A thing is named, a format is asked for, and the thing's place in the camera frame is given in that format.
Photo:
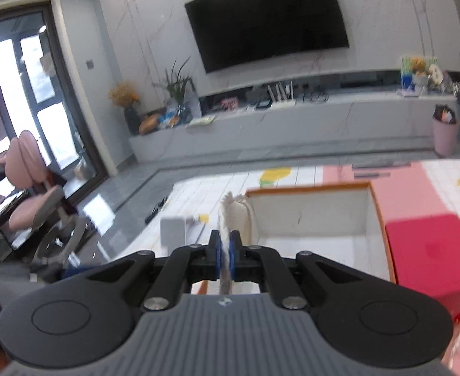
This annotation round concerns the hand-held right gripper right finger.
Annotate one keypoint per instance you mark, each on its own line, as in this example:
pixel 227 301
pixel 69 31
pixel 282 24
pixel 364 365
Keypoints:
pixel 233 251

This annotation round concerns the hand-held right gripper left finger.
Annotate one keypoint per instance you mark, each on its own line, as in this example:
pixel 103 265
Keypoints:
pixel 214 251

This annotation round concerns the white knitted cloth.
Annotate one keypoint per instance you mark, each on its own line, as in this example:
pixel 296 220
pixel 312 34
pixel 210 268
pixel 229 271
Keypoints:
pixel 238 211

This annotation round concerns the white box with orange rim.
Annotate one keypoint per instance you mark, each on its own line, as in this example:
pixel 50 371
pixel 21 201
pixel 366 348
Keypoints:
pixel 312 219

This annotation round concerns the grey block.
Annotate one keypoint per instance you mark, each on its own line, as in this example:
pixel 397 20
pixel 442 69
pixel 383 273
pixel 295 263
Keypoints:
pixel 173 230

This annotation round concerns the pale green booklet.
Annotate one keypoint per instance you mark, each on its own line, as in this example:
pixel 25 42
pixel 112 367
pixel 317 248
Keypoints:
pixel 202 120

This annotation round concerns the grey marble television cabinet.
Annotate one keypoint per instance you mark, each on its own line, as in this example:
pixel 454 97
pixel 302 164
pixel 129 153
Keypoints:
pixel 292 125

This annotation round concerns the orange bread shaped toy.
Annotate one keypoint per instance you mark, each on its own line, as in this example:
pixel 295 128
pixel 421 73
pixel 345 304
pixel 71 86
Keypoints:
pixel 149 124

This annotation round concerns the small pink box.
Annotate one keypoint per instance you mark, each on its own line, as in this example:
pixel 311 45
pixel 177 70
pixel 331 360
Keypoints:
pixel 230 104

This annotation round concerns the white router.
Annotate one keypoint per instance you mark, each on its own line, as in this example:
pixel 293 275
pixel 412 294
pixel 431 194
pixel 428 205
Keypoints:
pixel 280 102

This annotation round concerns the dark vase with yellow flowers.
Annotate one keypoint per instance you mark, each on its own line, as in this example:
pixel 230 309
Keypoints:
pixel 130 115

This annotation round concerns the green leafy plant in vase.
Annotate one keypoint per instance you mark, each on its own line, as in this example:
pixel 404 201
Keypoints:
pixel 179 86

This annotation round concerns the red box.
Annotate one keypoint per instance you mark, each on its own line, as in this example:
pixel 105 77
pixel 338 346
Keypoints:
pixel 429 258

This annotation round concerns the pink office chair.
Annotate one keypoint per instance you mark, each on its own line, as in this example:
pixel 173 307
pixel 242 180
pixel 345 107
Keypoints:
pixel 26 164

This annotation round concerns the pink trash bin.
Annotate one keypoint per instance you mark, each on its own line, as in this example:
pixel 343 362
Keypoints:
pixel 445 137

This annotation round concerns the dark framed sliding glass door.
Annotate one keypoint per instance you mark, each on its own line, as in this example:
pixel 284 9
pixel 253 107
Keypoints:
pixel 22 98

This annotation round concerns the brown teddy bear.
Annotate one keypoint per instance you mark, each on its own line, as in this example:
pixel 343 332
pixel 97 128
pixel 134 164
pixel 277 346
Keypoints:
pixel 418 66

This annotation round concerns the wall switch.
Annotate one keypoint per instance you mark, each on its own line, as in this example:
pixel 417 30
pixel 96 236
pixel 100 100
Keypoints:
pixel 89 63

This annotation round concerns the black wall television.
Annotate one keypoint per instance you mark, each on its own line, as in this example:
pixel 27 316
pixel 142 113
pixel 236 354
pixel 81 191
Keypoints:
pixel 267 19

